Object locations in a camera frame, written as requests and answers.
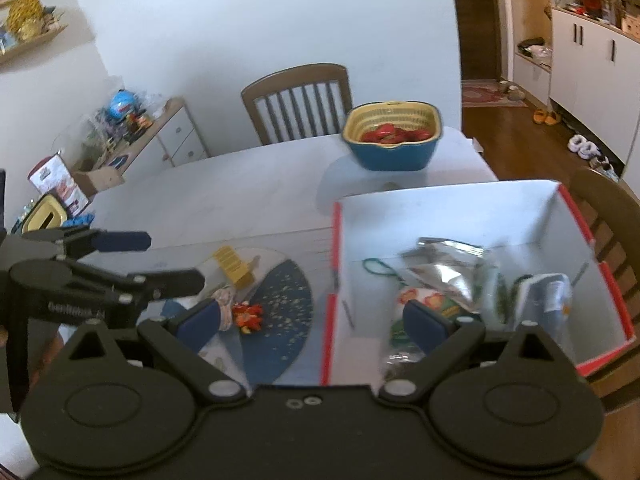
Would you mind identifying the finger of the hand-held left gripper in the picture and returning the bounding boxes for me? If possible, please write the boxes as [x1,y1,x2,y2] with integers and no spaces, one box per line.
[22,227,153,261]
[70,266,206,311]

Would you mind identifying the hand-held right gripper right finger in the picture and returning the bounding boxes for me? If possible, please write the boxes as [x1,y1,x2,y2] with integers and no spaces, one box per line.
[379,300,576,405]

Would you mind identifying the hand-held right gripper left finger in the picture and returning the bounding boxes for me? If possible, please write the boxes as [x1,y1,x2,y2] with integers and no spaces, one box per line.
[60,301,248,407]

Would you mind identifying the colourful snack packet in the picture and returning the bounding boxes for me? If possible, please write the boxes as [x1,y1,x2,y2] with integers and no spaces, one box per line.
[382,285,481,378]

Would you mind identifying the silver foil packet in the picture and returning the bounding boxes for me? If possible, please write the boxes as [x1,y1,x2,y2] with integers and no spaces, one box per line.
[416,237,487,261]
[400,259,483,313]

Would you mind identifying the yellow cardboard box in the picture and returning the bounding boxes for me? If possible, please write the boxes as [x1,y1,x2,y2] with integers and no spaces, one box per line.
[210,246,257,288]

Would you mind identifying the green cord loop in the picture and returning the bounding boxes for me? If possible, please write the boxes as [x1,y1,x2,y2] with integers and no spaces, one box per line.
[362,257,406,281]

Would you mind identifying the red cardboard box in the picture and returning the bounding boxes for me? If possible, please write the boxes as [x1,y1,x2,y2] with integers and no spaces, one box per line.
[320,180,637,386]

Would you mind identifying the pale blue correction tape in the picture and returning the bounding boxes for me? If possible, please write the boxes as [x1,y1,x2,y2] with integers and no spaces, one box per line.
[515,272,573,333]

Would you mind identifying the patterned small pouch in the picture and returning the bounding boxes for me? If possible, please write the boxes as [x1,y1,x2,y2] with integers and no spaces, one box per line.
[207,284,236,332]

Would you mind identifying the small red toy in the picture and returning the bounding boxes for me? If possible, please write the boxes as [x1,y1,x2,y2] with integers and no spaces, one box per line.
[231,301,264,333]

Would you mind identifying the yellow tissue box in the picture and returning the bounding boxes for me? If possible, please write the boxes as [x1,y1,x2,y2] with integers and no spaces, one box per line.
[21,195,68,233]

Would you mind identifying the brown cardboard box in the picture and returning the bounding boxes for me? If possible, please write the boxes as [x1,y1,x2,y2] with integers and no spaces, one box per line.
[72,160,126,197]

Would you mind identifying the blue speckled round placemat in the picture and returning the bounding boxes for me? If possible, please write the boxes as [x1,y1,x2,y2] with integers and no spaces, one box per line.
[160,246,314,386]

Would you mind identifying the red and white snack bag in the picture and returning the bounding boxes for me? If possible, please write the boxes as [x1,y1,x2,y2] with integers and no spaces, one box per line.
[27,154,91,213]

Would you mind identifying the white cabinet with wooden top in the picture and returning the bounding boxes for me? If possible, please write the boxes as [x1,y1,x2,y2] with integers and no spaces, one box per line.
[70,97,211,193]

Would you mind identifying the blue round toy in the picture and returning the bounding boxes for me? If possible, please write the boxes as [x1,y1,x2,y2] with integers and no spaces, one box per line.
[107,89,141,121]

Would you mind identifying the blue and yellow basket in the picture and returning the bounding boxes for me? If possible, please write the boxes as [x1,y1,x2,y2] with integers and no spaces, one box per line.
[342,101,444,171]

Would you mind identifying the red glossy pile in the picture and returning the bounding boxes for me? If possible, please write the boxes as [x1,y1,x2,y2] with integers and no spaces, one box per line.
[360,122,433,145]

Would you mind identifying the white fluffy shoes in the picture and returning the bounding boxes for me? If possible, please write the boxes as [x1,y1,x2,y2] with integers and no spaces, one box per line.
[567,134,601,160]

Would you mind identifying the patterned door rug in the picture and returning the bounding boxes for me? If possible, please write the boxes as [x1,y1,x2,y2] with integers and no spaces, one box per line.
[461,80,528,108]

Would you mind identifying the wooden slat-back chair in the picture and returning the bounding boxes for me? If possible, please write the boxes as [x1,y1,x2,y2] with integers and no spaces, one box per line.
[241,63,353,147]

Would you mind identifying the dark brown door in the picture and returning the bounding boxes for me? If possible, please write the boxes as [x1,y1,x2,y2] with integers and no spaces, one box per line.
[450,0,501,81]

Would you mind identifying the wooden wall shelf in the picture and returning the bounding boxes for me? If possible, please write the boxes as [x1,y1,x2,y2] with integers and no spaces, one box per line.
[0,0,71,63]

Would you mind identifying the white cabinet with black handles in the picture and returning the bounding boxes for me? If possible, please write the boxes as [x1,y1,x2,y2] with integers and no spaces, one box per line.
[547,5,640,173]

